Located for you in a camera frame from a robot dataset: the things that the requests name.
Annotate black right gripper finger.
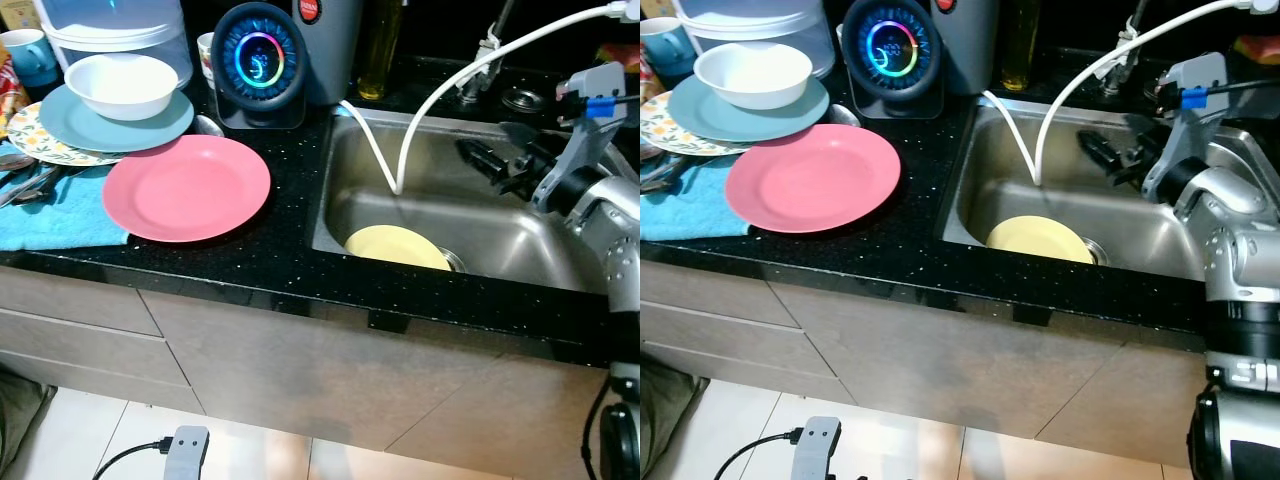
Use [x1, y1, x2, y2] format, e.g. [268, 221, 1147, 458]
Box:
[498, 121, 549, 153]
[457, 138, 506, 179]
[1077, 130, 1126, 169]
[1118, 115, 1161, 147]

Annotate white bowl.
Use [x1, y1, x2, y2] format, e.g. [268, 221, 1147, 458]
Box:
[693, 42, 813, 111]
[65, 53, 179, 122]

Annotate steel sink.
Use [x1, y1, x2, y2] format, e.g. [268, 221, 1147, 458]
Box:
[312, 105, 641, 296]
[938, 95, 1216, 281]

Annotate metal faucet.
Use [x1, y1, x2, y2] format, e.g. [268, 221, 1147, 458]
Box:
[458, 0, 521, 106]
[1100, 0, 1153, 98]

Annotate yellow plate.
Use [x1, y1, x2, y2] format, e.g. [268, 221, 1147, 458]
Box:
[985, 215, 1097, 265]
[344, 224, 453, 272]

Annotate red orange carton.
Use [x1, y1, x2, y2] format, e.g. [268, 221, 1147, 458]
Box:
[1232, 35, 1280, 67]
[597, 42, 641, 71]

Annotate yellow oil bottle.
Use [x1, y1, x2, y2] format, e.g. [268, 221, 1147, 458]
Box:
[1000, 0, 1043, 93]
[358, 0, 406, 101]

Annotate floral print plate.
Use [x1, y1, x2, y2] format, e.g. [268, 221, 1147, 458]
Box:
[640, 90, 753, 158]
[5, 100, 131, 168]

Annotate grey kettle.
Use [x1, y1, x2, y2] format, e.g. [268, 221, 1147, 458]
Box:
[293, 0, 363, 107]
[930, 0, 1001, 97]

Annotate blue mug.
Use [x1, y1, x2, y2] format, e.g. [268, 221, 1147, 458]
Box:
[640, 17, 689, 81]
[0, 28, 61, 93]

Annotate blue towel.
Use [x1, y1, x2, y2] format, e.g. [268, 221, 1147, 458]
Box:
[640, 155, 751, 243]
[0, 165, 131, 251]

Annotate white lidded plastic container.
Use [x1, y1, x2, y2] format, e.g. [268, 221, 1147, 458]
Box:
[35, 0, 193, 89]
[672, 0, 837, 79]

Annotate grey wood cabinet front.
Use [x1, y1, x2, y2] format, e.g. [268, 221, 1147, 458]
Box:
[640, 258, 1211, 471]
[0, 262, 626, 480]

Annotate blue-grey plate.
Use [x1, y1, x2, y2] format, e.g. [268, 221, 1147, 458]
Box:
[667, 75, 831, 144]
[40, 85, 195, 154]

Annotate pink plate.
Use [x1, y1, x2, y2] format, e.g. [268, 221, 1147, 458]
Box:
[724, 124, 902, 235]
[102, 134, 272, 243]

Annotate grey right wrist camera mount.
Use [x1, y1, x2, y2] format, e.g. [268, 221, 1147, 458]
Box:
[532, 62, 629, 213]
[1142, 52, 1256, 206]

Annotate white hose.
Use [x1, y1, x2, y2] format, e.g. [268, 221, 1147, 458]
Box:
[980, 0, 1280, 187]
[338, 0, 641, 196]

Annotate black round fan rainbow ring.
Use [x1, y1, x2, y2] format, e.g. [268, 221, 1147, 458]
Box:
[210, 2, 309, 131]
[840, 0, 946, 121]

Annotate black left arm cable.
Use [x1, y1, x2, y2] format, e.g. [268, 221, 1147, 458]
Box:
[712, 428, 806, 480]
[92, 438, 173, 480]

